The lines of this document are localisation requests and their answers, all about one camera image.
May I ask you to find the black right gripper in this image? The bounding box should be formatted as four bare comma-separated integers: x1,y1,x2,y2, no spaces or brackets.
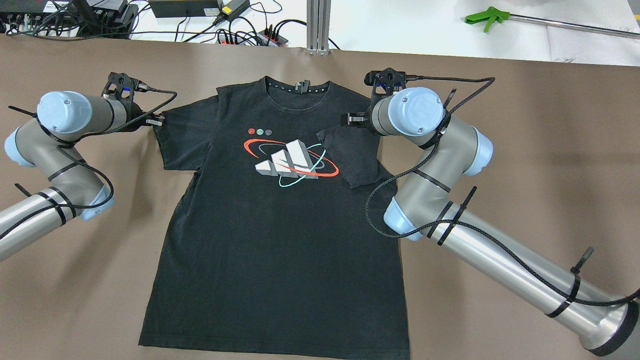
342,112,373,132

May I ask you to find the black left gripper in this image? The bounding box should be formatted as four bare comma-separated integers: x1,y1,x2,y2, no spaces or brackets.
119,111,165,133

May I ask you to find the black graphic t-shirt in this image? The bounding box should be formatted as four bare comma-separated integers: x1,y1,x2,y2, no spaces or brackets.
138,77,410,360

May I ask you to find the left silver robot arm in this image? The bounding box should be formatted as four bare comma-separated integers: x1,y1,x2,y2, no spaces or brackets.
0,91,140,260

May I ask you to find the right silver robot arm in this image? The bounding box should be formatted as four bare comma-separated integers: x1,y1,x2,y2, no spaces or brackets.
342,87,639,360

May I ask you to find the black power strip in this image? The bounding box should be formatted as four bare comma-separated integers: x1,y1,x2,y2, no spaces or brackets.
213,29,290,47

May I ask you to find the black power adapter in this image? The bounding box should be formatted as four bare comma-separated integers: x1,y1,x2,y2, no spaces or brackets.
220,0,250,19

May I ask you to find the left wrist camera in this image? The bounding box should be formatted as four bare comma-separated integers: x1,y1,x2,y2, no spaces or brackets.
102,71,150,103

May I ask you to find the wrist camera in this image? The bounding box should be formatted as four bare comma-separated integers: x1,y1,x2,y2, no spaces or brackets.
102,71,150,103
363,67,423,100

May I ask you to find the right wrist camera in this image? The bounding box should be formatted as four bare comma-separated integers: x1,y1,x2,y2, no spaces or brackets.
363,67,423,100

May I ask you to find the aluminium frame post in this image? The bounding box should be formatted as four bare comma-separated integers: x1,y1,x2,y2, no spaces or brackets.
306,0,331,56

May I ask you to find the green handled grabber tool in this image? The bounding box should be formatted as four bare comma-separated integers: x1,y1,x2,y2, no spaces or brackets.
464,6,640,40

